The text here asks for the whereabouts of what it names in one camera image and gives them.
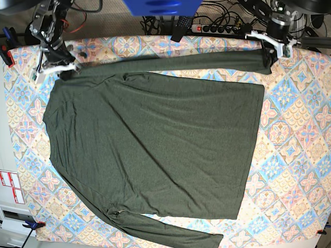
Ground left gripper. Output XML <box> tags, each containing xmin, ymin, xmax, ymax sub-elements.
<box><xmin>245</xmin><ymin>12</ymin><xmax>293</xmax><ymax>68</ymax></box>

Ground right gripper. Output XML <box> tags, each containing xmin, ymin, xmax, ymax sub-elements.
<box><xmin>30</xmin><ymin>41</ymin><xmax>79</xmax><ymax>83</ymax></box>

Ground dark green long-sleeve shirt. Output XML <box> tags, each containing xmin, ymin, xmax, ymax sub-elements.
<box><xmin>43</xmin><ymin>49</ymin><xmax>270</xmax><ymax>247</ymax></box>

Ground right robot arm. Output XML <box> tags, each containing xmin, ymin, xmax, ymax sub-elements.
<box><xmin>1</xmin><ymin>1</ymin><xmax>80</xmax><ymax>80</ymax></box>

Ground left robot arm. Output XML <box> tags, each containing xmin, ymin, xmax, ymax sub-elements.
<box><xmin>239</xmin><ymin>1</ymin><xmax>330</xmax><ymax>67</ymax></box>

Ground black remote keypad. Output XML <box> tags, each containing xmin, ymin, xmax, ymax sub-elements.
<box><xmin>171</xmin><ymin>16</ymin><xmax>193</xmax><ymax>42</ymax></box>

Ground blue plastic box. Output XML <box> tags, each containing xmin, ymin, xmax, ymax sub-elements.
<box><xmin>124</xmin><ymin>0</ymin><xmax>202</xmax><ymax>17</ymax></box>

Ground red white label stickers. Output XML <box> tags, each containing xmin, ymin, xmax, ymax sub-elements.
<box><xmin>1</xmin><ymin>170</ymin><xmax>25</xmax><ymax>205</ymax></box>

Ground patterned tile tablecloth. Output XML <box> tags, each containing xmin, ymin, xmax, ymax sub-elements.
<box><xmin>1</xmin><ymin>46</ymin><xmax>330</xmax><ymax>247</ymax></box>

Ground blue clamp bottom left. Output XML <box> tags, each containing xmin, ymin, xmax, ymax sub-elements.
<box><xmin>22</xmin><ymin>221</ymin><xmax>46</xmax><ymax>248</ymax></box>

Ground white cabinet drawer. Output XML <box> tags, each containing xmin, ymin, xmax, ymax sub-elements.
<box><xmin>1</xmin><ymin>205</ymin><xmax>36</xmax><ymax>247</ymax></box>

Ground orange clamp bottom right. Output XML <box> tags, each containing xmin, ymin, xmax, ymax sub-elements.
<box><xmin>317</xmin><ymin>230</ymin><xmax>327</xmax><ymax>235</ymax></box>

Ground white power strip red switch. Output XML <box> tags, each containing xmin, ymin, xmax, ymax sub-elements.
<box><xmin>191</xmin><ymin>24</ymin><xmax>238</xmax><ymax>35</ymax></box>

